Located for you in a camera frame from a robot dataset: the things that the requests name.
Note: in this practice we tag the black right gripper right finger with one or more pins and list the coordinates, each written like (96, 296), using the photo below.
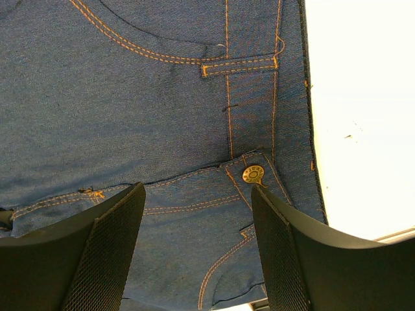
(308, 265)

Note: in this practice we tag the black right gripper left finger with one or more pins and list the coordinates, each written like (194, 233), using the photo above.
(80, 263)

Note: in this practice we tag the dark blue denim trousers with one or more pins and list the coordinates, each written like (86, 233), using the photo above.
(182, 96)

